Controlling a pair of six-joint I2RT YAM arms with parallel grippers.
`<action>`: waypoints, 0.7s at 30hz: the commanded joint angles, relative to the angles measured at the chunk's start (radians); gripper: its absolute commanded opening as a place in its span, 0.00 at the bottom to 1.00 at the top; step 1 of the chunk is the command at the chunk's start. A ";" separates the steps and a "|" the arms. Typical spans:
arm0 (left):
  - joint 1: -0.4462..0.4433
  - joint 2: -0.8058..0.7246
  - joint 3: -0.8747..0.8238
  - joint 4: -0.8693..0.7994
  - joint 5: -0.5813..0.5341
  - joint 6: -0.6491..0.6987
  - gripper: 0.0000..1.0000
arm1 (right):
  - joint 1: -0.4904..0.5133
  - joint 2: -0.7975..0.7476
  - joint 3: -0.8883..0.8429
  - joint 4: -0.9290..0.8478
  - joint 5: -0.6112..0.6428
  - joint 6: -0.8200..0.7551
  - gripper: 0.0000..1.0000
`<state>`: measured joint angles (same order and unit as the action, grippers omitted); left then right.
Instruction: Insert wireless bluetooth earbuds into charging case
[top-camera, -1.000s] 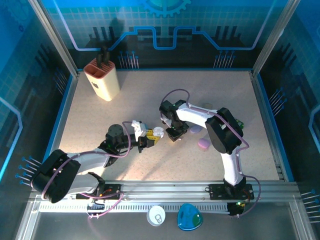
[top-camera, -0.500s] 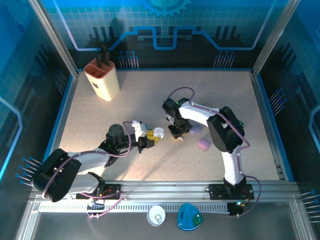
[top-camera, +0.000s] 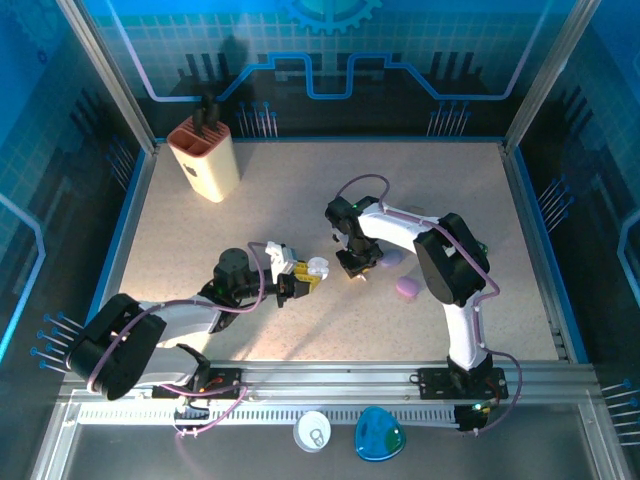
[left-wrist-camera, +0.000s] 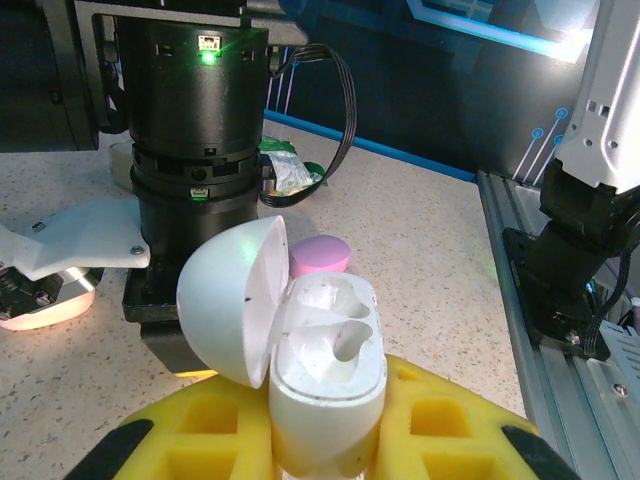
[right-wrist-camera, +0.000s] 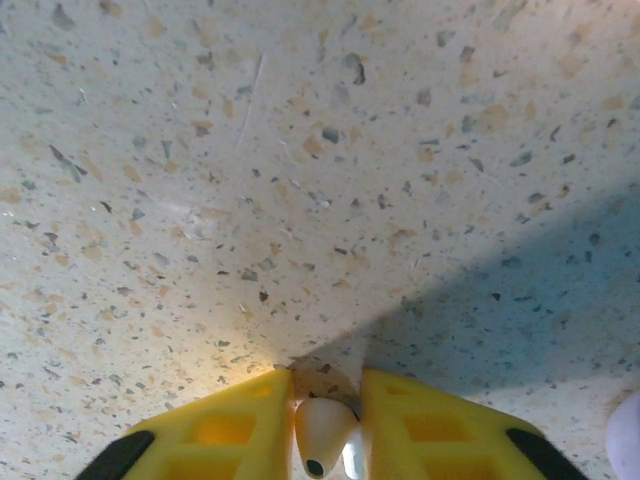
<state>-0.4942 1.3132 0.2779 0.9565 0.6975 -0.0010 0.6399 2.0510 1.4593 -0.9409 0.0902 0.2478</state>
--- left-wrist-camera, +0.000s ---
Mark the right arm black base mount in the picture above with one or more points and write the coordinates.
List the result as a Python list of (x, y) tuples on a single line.
[(520, 280)]

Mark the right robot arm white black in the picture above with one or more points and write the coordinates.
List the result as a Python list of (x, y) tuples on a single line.
[(605, 100)]

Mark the white earbud charging case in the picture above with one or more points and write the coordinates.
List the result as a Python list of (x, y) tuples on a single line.
[(325, 415)]

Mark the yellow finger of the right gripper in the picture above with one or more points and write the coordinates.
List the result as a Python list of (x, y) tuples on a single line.
[(170, 345)]

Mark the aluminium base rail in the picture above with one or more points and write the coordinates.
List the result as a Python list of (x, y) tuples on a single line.
[(550, 360)]

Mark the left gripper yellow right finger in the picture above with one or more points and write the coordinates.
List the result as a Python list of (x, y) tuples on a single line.
[(440, 430)]

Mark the purple earbud charging case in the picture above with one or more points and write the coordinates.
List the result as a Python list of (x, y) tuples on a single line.
[(320, 252)]

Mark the green snack packet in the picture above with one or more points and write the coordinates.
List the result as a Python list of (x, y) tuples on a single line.
[(287, 167)]

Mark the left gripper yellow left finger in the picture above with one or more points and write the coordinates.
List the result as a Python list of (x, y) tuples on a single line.
[(200, 430)]

